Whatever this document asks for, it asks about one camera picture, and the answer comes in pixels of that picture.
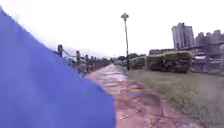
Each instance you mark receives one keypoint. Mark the dark wooden fence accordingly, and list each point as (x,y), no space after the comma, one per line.
(78,60)

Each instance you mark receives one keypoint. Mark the row of trimmed hedges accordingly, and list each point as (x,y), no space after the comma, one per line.
(173,61)

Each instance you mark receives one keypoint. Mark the tall grey building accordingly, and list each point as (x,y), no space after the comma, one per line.
(182,36)

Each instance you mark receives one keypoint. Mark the blue cloth flag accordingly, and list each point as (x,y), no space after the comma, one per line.
(40,90)

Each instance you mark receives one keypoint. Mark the dark lamp post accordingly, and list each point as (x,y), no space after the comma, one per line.
(126,43)

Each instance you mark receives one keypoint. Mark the distant trees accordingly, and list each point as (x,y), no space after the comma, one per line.
(132,56)

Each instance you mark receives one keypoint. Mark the grass strip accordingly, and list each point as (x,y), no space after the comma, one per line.
(186,91)

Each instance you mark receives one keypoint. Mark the raised bridge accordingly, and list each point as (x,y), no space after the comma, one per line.
(208,56)

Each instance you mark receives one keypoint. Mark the red stone paved path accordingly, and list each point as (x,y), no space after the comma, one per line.
(133,108)

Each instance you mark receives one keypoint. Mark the low dark building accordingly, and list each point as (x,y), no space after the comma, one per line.
(159,51)

